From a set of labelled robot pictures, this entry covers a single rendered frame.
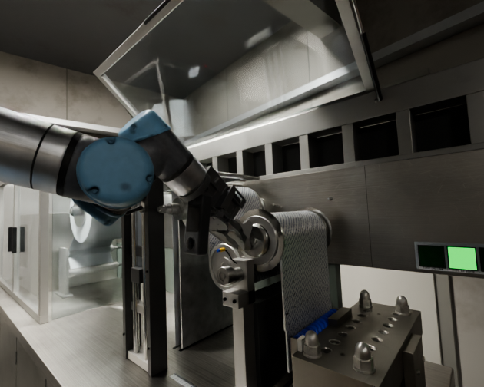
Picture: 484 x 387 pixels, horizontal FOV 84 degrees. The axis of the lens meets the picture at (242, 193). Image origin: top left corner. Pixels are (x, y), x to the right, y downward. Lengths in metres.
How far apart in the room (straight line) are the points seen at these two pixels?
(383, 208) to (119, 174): 0.72
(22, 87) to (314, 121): 3.43
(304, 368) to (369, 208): 0.47
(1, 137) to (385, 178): 0.81
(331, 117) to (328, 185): 0.22
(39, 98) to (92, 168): 3.62
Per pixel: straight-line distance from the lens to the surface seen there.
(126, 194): 0.30
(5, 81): 3.96
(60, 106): 3.92
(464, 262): 0.84
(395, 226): 0.86
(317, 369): 0.61
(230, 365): 0.87
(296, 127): 1.00
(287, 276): 0.65
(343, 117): 0.94
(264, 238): 0.61
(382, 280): 2.19
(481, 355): 2.21
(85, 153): 0.31
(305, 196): 0.95
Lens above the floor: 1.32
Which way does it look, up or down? 4 degrees up
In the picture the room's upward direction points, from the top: 3 degrees counter-clockwise
